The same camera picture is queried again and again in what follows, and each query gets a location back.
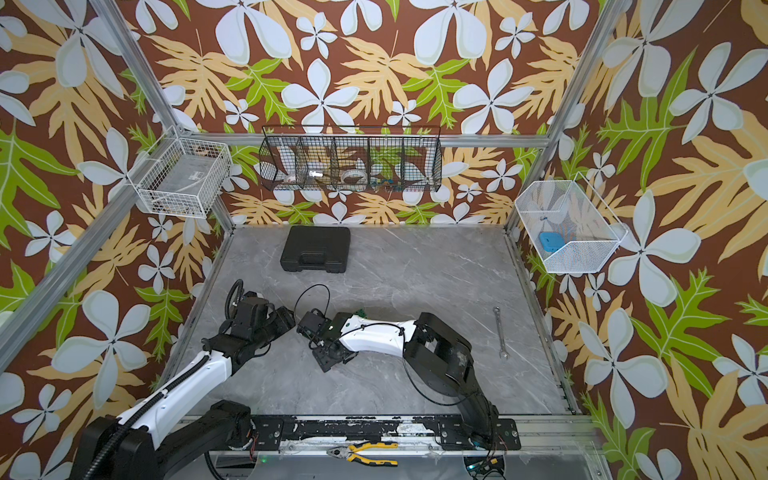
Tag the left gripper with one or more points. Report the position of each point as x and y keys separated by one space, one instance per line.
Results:
x=284 y=319

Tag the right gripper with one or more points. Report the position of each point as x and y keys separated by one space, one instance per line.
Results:
x=321 y=360

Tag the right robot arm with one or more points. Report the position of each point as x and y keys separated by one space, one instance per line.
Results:
x=429 y=347

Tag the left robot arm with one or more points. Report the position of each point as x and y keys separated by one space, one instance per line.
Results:
x=147 y=441

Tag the black plastic tool case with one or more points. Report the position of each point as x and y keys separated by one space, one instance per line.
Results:
x=316 y=248

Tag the silver combination wrench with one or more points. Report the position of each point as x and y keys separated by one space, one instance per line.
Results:
x=503 y=352

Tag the blue object in basket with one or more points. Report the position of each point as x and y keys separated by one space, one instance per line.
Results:
x=551 y=242

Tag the white mesh basket right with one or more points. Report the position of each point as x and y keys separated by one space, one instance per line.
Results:
x=577 y=211

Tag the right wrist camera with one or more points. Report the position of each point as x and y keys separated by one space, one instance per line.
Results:
x=312 y=324

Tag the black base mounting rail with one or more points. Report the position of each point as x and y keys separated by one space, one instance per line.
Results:
x=440 y=432

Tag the white wire basket left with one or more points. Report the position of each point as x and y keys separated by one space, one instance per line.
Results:
x=181 y=175

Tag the black wire basket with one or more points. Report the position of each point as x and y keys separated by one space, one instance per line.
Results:
x=350 y=157

